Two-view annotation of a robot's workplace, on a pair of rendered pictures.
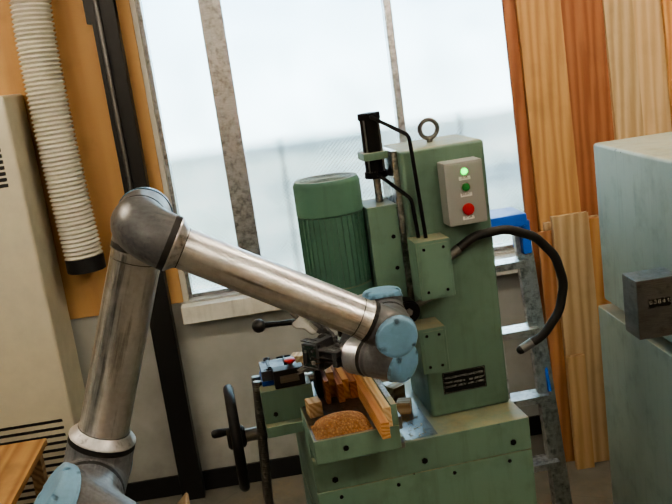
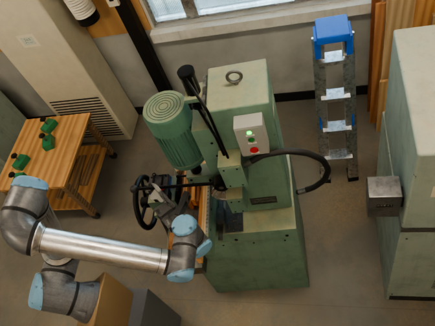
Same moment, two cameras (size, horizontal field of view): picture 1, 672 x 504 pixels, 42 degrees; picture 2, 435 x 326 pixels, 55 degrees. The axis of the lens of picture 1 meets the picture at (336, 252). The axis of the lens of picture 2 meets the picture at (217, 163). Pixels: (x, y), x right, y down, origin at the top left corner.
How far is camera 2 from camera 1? 1.65 m
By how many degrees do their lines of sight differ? 46
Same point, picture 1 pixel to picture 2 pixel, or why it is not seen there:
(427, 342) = (232, 204)
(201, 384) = (171, 67)
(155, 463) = not seen: hidden behind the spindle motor
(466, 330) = (263, 184)
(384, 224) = (204, 138)
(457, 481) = (256, 244)
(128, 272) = not seen: hidden behind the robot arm
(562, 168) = not seen: outside the picture
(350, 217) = (180, 136)
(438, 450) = (243, 237)
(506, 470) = (283, 242)
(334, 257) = (174, 154)
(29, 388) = (77, 85)
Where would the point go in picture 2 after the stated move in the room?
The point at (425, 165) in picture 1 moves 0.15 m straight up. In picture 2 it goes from (224, 118) to (213, 86)
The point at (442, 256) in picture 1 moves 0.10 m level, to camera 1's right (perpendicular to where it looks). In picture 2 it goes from (237, 173) to (263, 173)
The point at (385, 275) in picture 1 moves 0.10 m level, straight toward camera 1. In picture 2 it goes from (210, 158) to (204, 179)
